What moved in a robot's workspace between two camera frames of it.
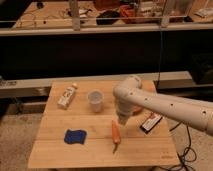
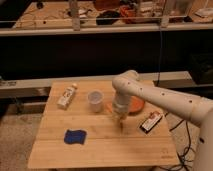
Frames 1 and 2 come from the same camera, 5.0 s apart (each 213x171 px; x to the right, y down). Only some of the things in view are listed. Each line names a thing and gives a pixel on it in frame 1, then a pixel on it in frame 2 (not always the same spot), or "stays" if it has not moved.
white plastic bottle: (66, 96) stays
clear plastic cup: (95, 99) stays
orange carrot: (116, 133) to (109, 106)
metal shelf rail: (39, 88) stays
